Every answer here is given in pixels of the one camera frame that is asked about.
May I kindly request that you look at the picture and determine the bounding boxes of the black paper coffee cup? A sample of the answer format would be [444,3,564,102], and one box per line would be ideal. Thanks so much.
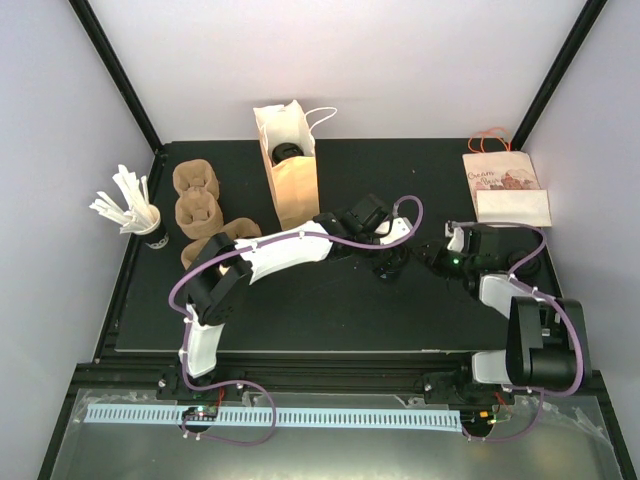
[372,246,409,282]

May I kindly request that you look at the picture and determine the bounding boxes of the brown paper takeout bag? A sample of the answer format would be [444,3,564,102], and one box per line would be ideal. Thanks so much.
[253,100,337,230]

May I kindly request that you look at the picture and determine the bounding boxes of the black lid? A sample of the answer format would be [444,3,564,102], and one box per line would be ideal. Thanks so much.
[506,250,541,278]
[271,142,304,165]

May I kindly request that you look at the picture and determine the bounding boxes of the brown pulp cup carrier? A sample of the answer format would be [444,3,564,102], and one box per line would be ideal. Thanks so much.
[179,217,263,270]

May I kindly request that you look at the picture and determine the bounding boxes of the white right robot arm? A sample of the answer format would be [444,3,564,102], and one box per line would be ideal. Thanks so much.
[412,221,591,403]

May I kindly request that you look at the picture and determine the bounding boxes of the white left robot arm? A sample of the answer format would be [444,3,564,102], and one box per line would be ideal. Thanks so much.
[168,195,424,399]

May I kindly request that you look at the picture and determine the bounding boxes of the stack of pulp cup carriers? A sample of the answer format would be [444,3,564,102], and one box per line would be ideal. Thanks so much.
[172,159,224,240]

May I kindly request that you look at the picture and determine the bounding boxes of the cup of white wrapped stirrers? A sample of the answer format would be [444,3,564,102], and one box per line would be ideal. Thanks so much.
[89,164,169,250]

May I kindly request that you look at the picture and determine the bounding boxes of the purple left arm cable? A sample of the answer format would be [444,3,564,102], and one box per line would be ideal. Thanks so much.
[167,195,425,445]

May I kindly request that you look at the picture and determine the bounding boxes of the printed paper bag orange handles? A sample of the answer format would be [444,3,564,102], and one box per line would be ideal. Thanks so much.
[462,127,552,228]

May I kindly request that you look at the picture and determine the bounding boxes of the black right frame post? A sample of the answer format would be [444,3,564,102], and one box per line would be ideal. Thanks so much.
[511,0,608,151]

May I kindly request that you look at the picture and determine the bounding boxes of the black frame post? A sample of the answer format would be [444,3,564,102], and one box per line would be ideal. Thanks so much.
[68,0,163,154]
[511,0,608,151]

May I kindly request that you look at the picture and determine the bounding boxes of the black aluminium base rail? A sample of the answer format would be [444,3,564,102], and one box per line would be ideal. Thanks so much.
[74,349,601,406]

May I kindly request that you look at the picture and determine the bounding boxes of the light blue cable duct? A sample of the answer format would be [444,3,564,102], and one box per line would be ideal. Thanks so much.
[84,404,462,433]

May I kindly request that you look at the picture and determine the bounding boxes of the black left frame post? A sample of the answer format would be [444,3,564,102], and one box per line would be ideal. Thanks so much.
[68,0,163,154]

